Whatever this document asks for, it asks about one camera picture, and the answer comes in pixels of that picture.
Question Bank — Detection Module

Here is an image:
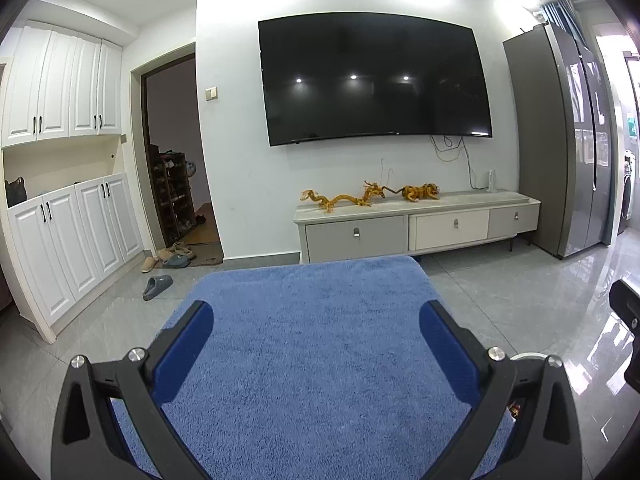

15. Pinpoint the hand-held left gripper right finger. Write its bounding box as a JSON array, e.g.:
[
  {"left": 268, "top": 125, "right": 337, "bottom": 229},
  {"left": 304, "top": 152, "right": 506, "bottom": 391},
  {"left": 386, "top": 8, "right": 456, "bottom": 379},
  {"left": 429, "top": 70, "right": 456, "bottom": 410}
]
[{"left": 418, "top": 301, "right": 583, "bottom": 480}]

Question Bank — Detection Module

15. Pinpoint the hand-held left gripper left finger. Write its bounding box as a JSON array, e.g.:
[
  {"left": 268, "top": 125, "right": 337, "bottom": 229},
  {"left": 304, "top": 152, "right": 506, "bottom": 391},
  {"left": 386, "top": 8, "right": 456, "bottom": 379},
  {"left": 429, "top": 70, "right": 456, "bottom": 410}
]
[{"left": 50, "top": 300, "right": 215, "bottom": 480}]

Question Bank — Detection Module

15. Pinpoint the grey slipper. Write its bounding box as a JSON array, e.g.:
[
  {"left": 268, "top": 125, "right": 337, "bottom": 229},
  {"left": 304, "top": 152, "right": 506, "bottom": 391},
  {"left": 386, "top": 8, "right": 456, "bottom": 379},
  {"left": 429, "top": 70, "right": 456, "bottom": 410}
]
[{"left": 142, "top": 274, "right": 174, "bottom": 302}]

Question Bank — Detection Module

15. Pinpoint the brown doormat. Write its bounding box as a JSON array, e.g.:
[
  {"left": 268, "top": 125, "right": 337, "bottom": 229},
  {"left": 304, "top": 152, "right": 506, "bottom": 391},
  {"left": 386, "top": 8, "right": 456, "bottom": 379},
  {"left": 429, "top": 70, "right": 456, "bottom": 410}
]
[{"left": 187, "top": 242, "right": 223, "bottom": 267}]

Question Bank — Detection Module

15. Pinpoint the white washing machine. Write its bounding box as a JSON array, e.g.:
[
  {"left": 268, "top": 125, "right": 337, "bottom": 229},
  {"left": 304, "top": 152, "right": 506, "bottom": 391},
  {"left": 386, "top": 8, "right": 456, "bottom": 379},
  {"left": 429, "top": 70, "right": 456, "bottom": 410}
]
[{"left": 620, "top": 150, "right": 638, "bottom": 236}]

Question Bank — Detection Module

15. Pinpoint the blue fluffy blanket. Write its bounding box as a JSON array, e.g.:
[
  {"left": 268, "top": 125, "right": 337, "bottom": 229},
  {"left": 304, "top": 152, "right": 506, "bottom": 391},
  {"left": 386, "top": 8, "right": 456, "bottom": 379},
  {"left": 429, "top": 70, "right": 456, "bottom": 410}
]
[{"left": 107, "top": 255, "right": 518, "bottom": 480}]

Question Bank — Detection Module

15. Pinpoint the white grey television cabinet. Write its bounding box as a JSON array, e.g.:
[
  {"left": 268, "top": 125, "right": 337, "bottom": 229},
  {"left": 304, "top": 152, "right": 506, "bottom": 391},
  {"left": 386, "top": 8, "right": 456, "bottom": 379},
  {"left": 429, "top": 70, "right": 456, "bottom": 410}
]
[{"left": 293, "top": 190, "right": 542, "bottom": 265}]

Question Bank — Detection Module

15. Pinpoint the dark wooden shoe rack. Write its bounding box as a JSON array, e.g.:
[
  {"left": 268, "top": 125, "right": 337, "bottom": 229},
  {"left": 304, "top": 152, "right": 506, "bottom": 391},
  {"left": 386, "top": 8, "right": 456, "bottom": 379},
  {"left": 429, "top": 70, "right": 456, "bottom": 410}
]
[{"left": 149, "top": 150, "right": 197, "bottom": 248}]

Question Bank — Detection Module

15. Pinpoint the white built-in cabinet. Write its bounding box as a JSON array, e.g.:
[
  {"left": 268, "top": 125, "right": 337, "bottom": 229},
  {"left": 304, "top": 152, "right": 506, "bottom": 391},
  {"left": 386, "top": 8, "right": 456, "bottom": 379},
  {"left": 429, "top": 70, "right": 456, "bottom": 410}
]
[{"left": 0, "top": 20, "right": 146, "bottom": 345}]

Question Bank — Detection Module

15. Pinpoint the golden tiger figurine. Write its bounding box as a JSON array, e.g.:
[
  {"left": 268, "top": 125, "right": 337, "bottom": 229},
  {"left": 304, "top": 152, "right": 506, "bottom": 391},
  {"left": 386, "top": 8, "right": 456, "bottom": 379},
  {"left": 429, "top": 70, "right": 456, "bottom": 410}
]
[{"left": 385, "top": 182, "right": 443, "bottom": 203}]

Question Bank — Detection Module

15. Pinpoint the golden dragon figurine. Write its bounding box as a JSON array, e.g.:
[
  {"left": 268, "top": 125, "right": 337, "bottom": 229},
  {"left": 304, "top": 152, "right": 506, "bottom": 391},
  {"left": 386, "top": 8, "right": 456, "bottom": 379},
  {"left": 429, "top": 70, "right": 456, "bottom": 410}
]
[{"left": 300, "top": 180, "right": 386, "bottom": 213}]

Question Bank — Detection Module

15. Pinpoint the grey double-door refrigerator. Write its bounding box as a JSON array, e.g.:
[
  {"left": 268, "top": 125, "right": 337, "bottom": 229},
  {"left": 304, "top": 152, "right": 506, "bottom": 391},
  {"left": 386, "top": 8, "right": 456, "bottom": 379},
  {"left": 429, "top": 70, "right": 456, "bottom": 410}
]
[{"left": 502, "top": 22, "right": 626, "bottom": 260}]

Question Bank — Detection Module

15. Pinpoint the black handbag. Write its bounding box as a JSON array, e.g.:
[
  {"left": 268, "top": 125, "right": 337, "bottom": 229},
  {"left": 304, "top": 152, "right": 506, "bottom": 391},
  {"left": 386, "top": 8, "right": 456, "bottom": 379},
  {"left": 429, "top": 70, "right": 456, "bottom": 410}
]
[{"left": 5, "top": 176, "right": 27, "bottom": 207}]

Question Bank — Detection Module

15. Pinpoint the blue curtain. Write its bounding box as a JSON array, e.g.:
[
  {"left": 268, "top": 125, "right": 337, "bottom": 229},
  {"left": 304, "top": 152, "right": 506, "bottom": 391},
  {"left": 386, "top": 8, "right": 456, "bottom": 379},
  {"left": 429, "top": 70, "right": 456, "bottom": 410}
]
[{"left": 540, "top": 0, "right": 588, "bottom": 46}]

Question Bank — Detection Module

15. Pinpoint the black power cable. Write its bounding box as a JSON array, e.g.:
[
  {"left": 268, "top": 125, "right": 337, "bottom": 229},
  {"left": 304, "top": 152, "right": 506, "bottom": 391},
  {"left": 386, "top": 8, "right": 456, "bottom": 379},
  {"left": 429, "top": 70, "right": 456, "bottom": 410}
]
[{"left": 460, "top": 135, "right": 481, "bottom": 192}]

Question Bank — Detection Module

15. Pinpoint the black wall television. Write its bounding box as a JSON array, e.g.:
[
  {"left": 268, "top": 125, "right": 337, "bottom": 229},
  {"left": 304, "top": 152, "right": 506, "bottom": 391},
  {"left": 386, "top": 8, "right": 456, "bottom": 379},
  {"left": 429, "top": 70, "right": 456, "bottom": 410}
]
[{"left": 257, "top": 11, "right": 494, "bottom": 147}]

